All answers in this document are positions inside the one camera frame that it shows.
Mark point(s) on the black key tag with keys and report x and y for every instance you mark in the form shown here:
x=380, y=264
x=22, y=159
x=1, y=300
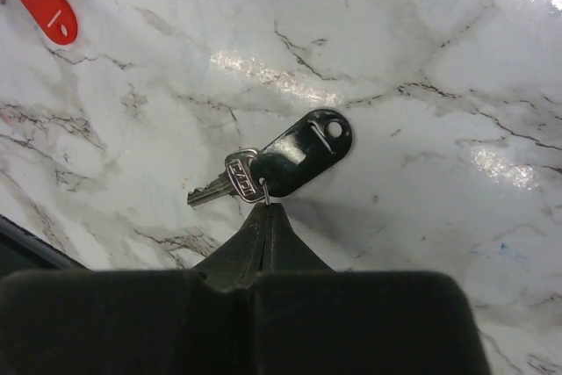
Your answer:
x=312, y=145

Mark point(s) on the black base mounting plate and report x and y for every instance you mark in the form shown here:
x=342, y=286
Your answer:
x=22, y=250

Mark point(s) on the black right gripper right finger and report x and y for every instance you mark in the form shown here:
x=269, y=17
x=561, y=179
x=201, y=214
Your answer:
x=283, y=251

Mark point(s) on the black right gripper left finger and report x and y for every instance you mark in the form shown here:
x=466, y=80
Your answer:
x=236, y=262

